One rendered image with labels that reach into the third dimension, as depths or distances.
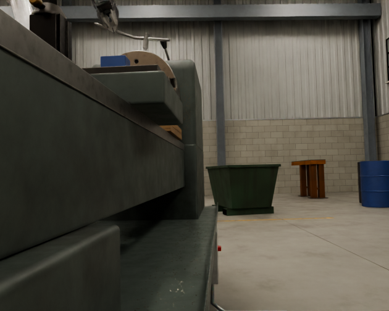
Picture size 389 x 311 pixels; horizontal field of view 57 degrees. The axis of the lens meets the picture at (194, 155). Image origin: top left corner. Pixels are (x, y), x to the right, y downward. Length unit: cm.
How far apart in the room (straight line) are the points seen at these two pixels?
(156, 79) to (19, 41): 36
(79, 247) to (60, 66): 18
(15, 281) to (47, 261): 4
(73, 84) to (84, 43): 1222
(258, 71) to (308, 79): 167
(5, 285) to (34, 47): 20
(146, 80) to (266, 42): 1197
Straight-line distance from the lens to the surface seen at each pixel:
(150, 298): 62
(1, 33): 31
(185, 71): 161
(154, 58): 148
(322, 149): 1235
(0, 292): 24
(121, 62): 116
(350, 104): 1298
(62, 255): 31
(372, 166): 755
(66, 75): 40
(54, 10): 96
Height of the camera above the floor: 74
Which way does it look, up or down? 3 degrees up
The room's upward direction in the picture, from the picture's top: 1 degrees counter-clockwise
